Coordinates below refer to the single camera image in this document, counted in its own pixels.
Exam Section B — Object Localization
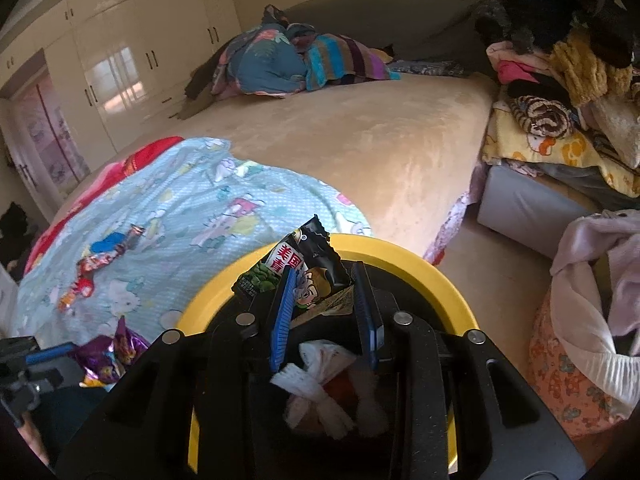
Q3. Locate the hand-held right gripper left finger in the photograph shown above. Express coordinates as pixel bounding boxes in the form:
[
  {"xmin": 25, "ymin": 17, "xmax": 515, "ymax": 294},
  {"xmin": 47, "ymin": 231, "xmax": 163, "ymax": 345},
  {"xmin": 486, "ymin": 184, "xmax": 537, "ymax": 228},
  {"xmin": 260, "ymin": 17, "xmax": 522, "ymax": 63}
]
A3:
[{"xmin": 54, "ymin": 265, "xmax": 298, "ymax": 480}]

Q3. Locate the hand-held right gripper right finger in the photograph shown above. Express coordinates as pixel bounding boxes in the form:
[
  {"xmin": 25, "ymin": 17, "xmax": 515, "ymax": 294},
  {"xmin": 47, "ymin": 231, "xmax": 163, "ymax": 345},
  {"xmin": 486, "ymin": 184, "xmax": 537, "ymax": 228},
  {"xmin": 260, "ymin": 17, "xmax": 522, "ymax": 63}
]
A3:
[{"xmin": 350, "ymin": 261, "xmax": 587, "ymax": 480}]

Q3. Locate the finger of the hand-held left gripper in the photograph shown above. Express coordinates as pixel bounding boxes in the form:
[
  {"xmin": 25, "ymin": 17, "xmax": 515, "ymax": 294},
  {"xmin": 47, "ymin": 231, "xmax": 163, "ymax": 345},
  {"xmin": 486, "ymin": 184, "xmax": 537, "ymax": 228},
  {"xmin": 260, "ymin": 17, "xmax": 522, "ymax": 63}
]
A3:
[{"xmin": 25, "ymin": 342, "xmax": 77, "ymax": 367}]

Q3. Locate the purple foil snack packet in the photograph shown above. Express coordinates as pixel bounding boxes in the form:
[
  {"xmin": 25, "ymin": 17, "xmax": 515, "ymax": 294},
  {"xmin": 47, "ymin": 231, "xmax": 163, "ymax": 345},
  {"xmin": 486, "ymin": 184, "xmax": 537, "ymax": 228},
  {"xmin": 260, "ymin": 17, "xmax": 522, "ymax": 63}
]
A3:
[{"xmin": 70, "ymin": 316, "xmax": 152, "ymax": 388}]

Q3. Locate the black bin with yellow rim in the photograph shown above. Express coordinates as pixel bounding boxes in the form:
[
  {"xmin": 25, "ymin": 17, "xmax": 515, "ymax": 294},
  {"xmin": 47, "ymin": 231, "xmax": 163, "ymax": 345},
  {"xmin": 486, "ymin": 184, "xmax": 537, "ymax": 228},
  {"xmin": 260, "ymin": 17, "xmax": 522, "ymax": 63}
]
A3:
[{"xmin": 175, "ymin": 232, "xmax": 482, "ymax": 477}]

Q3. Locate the red candy wrapper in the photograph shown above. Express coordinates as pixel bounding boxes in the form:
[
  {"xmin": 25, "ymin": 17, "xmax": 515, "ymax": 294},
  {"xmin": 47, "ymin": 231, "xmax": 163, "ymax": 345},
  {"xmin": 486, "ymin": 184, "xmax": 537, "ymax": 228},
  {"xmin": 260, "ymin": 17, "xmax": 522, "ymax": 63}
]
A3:
[{"xmin": 58, "ymin": 276, "xmax": 98, "ymax": 312}]

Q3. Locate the black green snack packet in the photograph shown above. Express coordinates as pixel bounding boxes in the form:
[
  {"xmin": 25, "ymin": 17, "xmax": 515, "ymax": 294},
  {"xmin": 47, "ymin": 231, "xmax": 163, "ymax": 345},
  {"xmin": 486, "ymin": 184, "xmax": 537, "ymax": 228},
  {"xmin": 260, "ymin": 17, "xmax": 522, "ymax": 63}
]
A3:
[{"xmin": 231, "ymin": 214, "xmax": 352, "ymax": 319}]

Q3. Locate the blue red snack wrapper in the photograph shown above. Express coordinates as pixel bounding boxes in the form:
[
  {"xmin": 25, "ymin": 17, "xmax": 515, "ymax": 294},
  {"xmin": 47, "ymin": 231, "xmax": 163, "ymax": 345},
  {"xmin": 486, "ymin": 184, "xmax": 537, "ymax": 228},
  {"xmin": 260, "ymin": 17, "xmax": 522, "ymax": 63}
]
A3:
[{"xmin": 76, "ymin": 224, "xmax": 147, "ymax": 272}]

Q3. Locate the person's left hand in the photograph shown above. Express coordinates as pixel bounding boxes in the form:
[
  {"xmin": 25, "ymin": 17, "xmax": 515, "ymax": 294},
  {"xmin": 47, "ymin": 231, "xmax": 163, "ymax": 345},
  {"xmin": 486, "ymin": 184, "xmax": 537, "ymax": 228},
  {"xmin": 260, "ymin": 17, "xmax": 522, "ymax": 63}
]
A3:
[{"xmin": 21, "ymin": 412, "xmax": 52, "ymax": 467}]

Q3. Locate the white storage box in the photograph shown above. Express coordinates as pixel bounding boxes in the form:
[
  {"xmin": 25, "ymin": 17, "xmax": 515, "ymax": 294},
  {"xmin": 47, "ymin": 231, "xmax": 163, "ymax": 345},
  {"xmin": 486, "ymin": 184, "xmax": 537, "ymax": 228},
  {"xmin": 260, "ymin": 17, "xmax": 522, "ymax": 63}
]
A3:
[{"xmin": 0, "ymin": 263, "xmax": 22, "ymax": 306}]

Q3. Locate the black plush toy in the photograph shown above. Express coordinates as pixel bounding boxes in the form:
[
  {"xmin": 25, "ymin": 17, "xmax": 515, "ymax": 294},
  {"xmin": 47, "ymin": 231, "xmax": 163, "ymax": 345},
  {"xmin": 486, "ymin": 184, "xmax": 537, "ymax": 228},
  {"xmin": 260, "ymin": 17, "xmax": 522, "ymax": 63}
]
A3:
[{"xmin": 0, "ymin": 201, "xmax": 37, "ymax": 272}]

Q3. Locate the light blue cartoon cat blanket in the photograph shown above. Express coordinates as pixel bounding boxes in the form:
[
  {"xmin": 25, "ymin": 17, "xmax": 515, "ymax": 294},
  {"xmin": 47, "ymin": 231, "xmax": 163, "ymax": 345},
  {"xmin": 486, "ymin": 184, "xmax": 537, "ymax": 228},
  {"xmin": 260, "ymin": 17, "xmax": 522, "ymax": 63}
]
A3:
[{"xmin": 11, "ymin": 137, "xmax": 374, "ymax": 363}]

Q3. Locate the beige bed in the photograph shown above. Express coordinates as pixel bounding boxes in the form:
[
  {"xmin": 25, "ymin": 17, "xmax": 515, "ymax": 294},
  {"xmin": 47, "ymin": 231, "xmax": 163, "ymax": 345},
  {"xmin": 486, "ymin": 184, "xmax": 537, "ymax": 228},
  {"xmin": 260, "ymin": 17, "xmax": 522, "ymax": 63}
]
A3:
[{"xmin": 50, "ymin": 71, "xmax": 501, "ymax": 267}]

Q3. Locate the grey storage bench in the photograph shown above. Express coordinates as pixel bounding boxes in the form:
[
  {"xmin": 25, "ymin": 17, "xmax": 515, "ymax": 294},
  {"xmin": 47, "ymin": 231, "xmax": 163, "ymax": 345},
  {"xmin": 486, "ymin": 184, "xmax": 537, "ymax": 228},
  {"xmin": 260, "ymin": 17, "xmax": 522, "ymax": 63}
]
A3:
[{"xmin": 476, "ymin": 164, "xmax": 602, "ymax": 258}]

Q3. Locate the red blanket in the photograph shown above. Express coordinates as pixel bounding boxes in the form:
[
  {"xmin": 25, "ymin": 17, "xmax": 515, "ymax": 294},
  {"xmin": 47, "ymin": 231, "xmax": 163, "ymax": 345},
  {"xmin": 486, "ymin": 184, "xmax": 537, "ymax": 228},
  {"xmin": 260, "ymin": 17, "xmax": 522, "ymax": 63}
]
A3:
[{"xmin": 24, "ymin": 135, "xmax": 187, "ymax": 273}]

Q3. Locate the pink printed sliding door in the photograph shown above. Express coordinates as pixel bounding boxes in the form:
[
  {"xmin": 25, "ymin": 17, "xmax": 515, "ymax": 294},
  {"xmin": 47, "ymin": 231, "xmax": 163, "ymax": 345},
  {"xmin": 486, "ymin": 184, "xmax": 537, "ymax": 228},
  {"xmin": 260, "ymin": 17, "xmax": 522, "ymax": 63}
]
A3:
[{"xmin": 9, "ymin": 72, "xmax": 92, "ymax": 202}]

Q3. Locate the pale lilac cloth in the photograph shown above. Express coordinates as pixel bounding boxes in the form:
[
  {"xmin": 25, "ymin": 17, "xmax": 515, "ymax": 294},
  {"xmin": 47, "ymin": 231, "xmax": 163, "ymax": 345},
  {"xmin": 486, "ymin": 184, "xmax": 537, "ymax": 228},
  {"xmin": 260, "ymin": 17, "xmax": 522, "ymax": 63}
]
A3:
[{"xmin": 549, "ymin": 209, "xmax": 640, "ymax": 412}]

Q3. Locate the dark brown cloth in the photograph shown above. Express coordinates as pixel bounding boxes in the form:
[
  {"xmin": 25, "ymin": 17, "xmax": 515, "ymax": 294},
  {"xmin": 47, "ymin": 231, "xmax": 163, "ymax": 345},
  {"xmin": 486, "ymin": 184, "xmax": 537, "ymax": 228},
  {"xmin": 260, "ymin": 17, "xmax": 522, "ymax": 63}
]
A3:
[{"xmin": 179, "ymin": 44, "xmax": 237, "ymax": 122}]

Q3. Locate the striped blanket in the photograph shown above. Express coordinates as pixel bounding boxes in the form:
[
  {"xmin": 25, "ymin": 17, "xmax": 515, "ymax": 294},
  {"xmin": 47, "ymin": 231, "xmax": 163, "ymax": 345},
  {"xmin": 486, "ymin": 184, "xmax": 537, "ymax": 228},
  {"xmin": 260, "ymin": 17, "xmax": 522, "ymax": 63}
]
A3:
[{"xmin": 304, "ymin": 33, "xmax": 402, "ymax": 93}]

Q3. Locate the yellow cartoon blanket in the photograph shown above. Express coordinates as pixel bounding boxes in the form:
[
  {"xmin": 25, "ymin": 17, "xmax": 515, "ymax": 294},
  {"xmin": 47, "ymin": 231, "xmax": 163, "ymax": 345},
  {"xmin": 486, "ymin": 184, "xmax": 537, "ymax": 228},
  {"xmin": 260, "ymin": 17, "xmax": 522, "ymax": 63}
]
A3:
[{"xmin": 481, "ymin": 100, "xmax": 640, "ymax": 199}]

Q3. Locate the blue floral quilt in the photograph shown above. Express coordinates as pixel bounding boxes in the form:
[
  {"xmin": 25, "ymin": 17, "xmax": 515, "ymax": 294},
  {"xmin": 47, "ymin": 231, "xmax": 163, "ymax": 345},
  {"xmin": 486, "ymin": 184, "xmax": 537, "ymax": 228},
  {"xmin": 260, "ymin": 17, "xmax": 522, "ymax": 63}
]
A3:
[{"xmin": 210, "ymin": 4, "xmax": 322, "ymax": 99}]

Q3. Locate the dark patterned cloth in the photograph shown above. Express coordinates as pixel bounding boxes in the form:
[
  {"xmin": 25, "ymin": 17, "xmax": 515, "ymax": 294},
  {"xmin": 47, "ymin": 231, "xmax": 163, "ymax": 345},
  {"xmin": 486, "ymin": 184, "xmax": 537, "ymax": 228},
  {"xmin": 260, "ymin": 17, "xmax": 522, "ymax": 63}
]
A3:
[{"xmin": 386, "ymin": 58, "xmax": 472, "ymax": 79}]

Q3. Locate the tiger striped cloth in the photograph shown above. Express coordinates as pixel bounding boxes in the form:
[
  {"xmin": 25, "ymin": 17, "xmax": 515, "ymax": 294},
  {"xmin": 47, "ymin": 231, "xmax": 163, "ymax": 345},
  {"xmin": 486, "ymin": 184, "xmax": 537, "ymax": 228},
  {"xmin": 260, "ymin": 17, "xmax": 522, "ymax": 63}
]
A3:
[{"xmin": 514, "ymin": 94, "xmax": 577, "ymax": 139}]

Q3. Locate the pink garment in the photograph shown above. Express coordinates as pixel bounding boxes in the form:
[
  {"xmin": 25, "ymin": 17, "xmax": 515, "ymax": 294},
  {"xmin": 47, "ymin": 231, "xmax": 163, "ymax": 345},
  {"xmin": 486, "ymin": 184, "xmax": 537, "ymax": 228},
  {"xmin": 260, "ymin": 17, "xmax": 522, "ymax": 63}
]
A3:
[{"xmin": 486, "ymin": 41, "xmax": 557, "ymax": 87}]

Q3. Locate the grey headboard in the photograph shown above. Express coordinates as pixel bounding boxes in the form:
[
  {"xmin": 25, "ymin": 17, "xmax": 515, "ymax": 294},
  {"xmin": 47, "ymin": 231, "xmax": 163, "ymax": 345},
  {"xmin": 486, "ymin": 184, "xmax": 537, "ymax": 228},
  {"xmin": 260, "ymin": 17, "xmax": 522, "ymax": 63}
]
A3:
[{"xmin": 279, "ymin": 0, "xmax": 501, "ymax": 77}]

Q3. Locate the white fleece cloth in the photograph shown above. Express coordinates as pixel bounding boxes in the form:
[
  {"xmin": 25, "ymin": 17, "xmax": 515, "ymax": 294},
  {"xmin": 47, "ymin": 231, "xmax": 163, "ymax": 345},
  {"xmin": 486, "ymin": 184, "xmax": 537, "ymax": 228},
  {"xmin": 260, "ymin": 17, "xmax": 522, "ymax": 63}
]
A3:
[{"xmin": 589, "ymin": 91, "xmax": 640, "ymax": 170}]

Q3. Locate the cream wardrobe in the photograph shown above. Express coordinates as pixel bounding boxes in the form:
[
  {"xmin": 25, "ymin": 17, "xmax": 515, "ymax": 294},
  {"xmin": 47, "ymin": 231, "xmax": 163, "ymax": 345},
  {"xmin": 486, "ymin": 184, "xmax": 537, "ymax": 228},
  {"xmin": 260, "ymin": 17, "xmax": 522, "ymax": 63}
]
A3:
[{"xmin": 0, "ymin": 0, "xmax": 242, "ymax": 161}]

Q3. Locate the yellow knit garment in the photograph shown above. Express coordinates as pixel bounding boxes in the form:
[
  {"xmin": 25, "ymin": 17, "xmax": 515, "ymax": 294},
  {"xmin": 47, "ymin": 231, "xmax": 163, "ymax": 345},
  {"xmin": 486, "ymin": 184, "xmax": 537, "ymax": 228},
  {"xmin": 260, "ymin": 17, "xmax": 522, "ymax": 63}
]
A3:
[{"xmin": 546, "ymin": 26, "xmax": 634, "ymax": 107}]

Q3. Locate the black fuzzy garment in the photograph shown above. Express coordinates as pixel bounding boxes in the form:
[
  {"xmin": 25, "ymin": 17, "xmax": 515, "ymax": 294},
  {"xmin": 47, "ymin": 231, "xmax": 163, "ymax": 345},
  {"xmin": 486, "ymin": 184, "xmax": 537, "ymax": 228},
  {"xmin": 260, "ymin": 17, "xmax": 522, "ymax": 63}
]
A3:
[{"xmin": 472, "ymin": 0, "xmax": 640, "ymax": 69}]

